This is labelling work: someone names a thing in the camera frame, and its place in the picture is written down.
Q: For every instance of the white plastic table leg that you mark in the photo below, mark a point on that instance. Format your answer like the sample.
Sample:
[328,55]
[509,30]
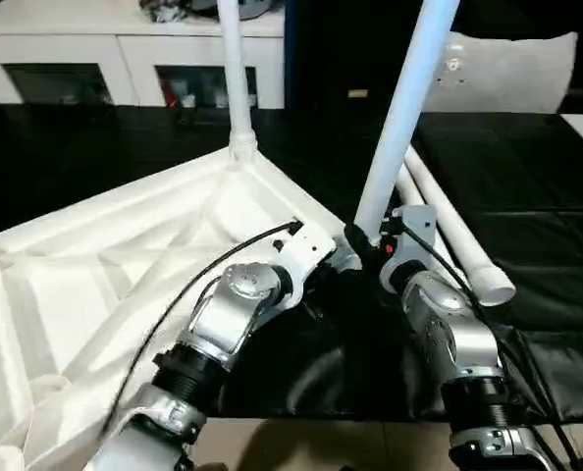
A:
[404,108]
[448,206]
[235,73]
[409,186]

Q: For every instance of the white plastic table top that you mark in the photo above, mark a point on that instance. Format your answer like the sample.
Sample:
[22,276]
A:
[100,255]

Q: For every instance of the black work mat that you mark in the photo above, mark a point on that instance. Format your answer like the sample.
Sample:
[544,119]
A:
[527,186]

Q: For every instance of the black sofa with gold label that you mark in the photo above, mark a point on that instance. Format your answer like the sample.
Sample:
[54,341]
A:
[331,49]

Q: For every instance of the grey printed pillow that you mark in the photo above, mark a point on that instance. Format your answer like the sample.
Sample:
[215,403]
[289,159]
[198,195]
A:
[507,73]

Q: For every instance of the black plastic packet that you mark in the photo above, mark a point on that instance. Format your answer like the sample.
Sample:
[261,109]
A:
[166,11]

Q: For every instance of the white cabinet with glass doors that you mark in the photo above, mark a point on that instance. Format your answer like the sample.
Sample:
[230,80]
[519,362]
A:
[100,54]

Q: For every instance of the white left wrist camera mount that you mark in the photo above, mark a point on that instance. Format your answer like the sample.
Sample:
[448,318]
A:
[306,250]

